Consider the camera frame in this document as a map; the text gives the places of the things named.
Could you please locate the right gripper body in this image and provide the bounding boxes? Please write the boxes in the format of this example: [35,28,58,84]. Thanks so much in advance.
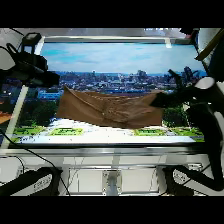
[150,91,183,109]

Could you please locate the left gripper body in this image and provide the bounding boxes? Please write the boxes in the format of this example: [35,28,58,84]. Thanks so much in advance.
[27,69,61,89]

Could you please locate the brown pants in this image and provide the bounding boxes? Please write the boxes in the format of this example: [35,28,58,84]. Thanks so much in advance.
[55,85,165,130]

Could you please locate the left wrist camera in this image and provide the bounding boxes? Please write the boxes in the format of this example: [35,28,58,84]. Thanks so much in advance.
[20,32,43,55]

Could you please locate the black cable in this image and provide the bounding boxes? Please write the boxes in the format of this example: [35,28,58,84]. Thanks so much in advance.
[13,155,27,175]
[0,129,70,197]

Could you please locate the silver frame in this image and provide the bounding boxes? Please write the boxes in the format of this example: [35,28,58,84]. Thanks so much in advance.
[0,34,214,197]

